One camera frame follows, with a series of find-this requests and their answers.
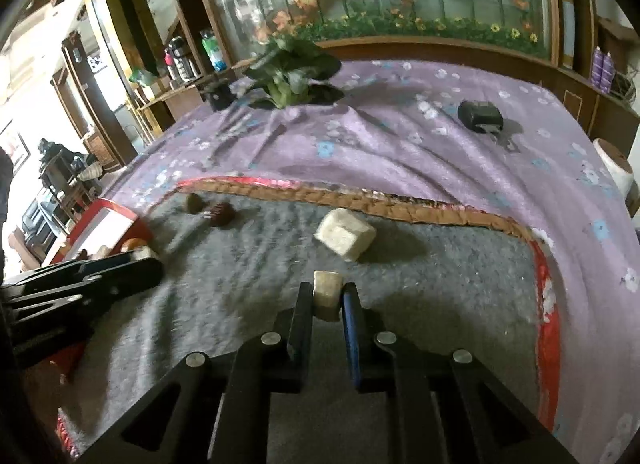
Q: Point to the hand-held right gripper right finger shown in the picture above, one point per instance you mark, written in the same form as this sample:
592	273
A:
352	344

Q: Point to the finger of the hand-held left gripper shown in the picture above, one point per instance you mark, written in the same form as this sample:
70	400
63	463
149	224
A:
100	284
112	261

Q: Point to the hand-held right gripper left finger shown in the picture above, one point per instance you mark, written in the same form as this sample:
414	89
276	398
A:
300	339

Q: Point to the red cardboard box tray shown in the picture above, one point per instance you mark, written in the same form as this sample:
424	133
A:
100	224

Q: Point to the small white peeled fruit chunk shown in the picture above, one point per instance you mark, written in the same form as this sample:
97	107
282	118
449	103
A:
327	296

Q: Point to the orange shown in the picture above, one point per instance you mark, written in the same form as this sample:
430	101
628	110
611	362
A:
134	244

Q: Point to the dark shelf rack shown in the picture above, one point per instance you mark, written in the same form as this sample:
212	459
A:
62	179

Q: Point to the brown round longan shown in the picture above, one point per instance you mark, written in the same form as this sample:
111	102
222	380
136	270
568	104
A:
192	202

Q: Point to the grey felt mat red border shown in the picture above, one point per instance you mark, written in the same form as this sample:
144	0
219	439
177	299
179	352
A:
225	269

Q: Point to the large white peeled fruit chunk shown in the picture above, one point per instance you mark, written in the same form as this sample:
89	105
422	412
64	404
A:
345	235

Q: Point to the red-brown date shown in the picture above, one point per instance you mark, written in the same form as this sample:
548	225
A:
221	214

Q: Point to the wooden side cabinet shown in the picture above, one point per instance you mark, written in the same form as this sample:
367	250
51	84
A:
165	99

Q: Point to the green bag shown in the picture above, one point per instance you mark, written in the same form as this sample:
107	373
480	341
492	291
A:
145	76

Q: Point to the black cup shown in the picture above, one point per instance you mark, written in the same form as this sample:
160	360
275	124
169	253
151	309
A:
218	94

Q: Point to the purple floral cloth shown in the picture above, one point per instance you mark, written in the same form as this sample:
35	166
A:
400	144

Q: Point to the black thermos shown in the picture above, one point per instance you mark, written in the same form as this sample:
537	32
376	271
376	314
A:
180	60

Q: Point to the green water bottle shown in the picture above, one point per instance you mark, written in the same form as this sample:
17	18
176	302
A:
212	50

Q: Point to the small black device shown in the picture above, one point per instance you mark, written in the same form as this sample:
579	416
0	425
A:
480	115

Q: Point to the green leafy plant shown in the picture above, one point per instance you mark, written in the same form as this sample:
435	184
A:
292	66

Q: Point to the white paper roll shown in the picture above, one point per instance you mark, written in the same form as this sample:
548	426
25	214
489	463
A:
616	164

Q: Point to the purple bottles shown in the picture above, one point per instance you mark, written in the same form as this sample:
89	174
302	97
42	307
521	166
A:
602	69

